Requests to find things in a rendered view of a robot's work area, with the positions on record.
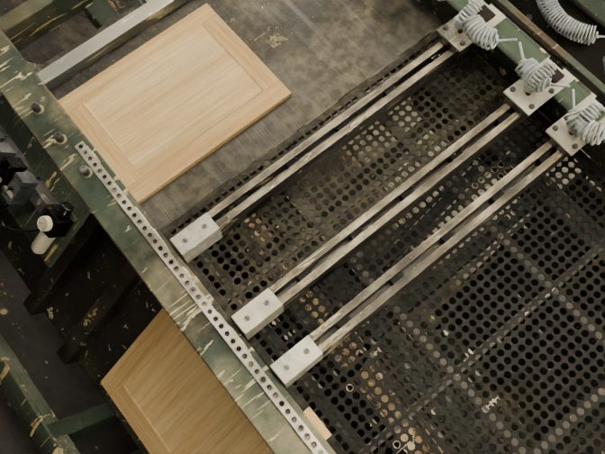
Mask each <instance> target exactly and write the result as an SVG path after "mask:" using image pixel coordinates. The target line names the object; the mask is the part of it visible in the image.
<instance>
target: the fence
mask: <svg viewBox="0 0 605 454"><path fill-rule="evenodd" d="M187 1H188V0H150V1H148V2H147V3H146V4H144V5H142V6H141V7H139V8H138V9H136V10H135V11H133V12H132V13H130V14H128V15H126V16H125V17H123V18H122V19H121V20H120V21H118V22H116V23H114V24H113V25H111V26H110V27H108V28H106V29H105V30H103V31H102V32H100V33H98V34H97V35H96V36H94V37H93V38H91V39H90V40H88V41H86V42H85V43H83V44H81V45H80V46H78V47H77V48H75V49H74V50H72V51H70V52H69V53H68V54H66V55H65V56H63V57H62V58H60V59H58V60H56V61H55V62H53V63H52V64H50V65H49V66H47V67H46V68H44V69H43V70H41V71H40V72H38V73H37V75H38V77H39V78H40V79H41V81H42V82H43V83H44V85H45V86H46V87H47V88H48V89H49V91H50V90H51V89H53V88H54V87H56V86H58V85H60V84H61V83H63V82H64V81H66V80H67V79H69V78H70V77H72V76H74V75H75V74H76V73H78V72H79V71H81V70H82V69H84V68H86V67H87V66H89V65H90V64H92V63H93V62H95V61H96V60H98V59H100V58H101V57H102V56H104V55H105V54H107V53H108V52H110V51H111V50H113V49H115V48H116V47H118V46H120V45H121V44H123V43H124V42H126V41H127V40H128V39H130V38H131V37H133V36H134V35H136V34H138V33H139V32H141V31H143V30H144V29H146V28H147V27H149V26H150V25H151V24H153V23H154V22H156V21H158V20H159V19H161V18H162V17H164V16H165V15H167V14H169V13H170V12H172V11H173V10H175V9H176V8H177V7H179V6H180V5H182V4H184V3H185V2H187Z"/></svg>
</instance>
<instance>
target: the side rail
mask: <svg viewBox="0 0 605 454"><path fill-rule="evenodd" d="M91 1H93V0H27V1H26V2H24V3H22V4H21V5H19V6H17V7H15V8H14V9H13V10H11V11H10V12H8V13H7V14H4V15H3V16H1V17H0V28H1V30H2V31H3V32H4V33H6V34H7V35H8V37H9V38H10V40H11V43H12V44H13V45H14V47H15V48H16V49H17V50H18V51H20V50H22V49H24V48H25V47H27V46H29V45H30V44H32V43H33V42H35V41H36V40H38V39H39V38H41V37H42V36H44V35H46V34H47V33H49V32H51V31H52V30H54V29H56V28H57V27H59V26H60V25H61V24H63V23H65V22H66V21H68V20H69V19H71V18H73V17H74V16H76V15H77V14H80V13H81V12H83V11H84V10H85V9H84V6H85V5H86V4H88V3H90V2H91Z"/></svg>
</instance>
